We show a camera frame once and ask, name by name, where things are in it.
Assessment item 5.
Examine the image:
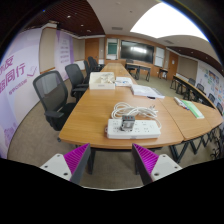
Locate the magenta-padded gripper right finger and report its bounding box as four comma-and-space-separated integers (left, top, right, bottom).
131, 143, 183, 186

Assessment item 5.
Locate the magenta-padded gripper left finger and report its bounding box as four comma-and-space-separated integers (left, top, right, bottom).
39, 143, 92, 185

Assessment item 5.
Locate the small grey charger block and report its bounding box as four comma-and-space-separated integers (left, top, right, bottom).
120, 115, 136, 132

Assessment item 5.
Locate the white power strip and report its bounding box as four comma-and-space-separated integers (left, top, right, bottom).
106, 118, 162, 140

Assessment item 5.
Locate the green booklet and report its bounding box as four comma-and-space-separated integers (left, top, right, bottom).
181, 99, 205, 120

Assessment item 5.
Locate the black mesh office chair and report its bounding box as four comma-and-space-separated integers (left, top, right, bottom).
64, 63, 89, 101
87, 55, 101, 73
32, 70, 78, 133
83, 59, 93, 84

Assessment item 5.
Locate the long curved table row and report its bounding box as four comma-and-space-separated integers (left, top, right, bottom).
170, 74, 216, 108

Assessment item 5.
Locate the group of black chairs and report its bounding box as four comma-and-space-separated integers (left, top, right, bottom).
186, 77, 224, 116

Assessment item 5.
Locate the open white cardboard box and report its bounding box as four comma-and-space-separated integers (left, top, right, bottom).
88, 71, 116, 91

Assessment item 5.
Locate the small dark side table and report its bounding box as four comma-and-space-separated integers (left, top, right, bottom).
158, 67, 169, 80

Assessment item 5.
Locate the brown wooden door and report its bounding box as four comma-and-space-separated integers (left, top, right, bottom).
166, 51, 179, 81

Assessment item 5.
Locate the dark wooden desk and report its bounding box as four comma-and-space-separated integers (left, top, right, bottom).
124, 62, 152, 82

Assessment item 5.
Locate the black desk chair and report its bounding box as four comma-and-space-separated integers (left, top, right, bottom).
126, 59, 138, 76

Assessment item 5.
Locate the plain white whiteboard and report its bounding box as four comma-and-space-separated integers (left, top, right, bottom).
154, 46, 166, 68

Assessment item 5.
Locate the whiteboard with green panel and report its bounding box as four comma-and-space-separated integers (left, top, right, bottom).
106, 38, 119, 60

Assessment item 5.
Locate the large bright ceiling light panel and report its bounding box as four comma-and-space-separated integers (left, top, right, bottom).
129, 1, 209, 43

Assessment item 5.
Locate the coiled white power cable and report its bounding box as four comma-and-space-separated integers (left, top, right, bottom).
110, 101, 163, 131

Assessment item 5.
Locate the group of colourful wall posters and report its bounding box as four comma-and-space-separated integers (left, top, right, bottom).
198, 64, 224, 108

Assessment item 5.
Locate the large black wall screen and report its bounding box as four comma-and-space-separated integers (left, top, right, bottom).
120, 40, 155, 64

